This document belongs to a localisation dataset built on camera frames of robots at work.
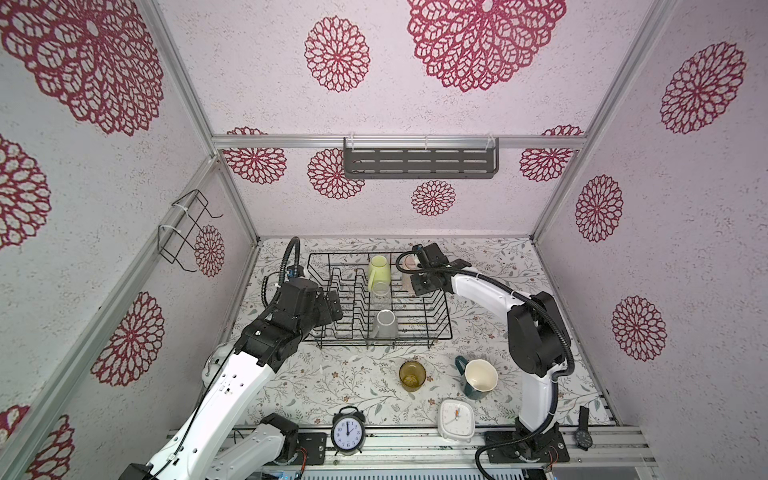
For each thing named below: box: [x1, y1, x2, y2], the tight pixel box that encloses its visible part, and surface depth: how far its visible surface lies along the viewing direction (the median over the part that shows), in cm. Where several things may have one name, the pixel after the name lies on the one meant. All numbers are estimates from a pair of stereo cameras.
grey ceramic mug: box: [371, 309, 399, 339], surface depth 85 cm
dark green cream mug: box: [455, 355, 498, 400], surface depth 79 cm
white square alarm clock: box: [438, 399, 475, 443], surface depth 77 cm
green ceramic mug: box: [368, 255, 391, 295], surface depth 99 cm
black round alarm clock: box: [330, 406, 366, 456], surface depth 76 cm
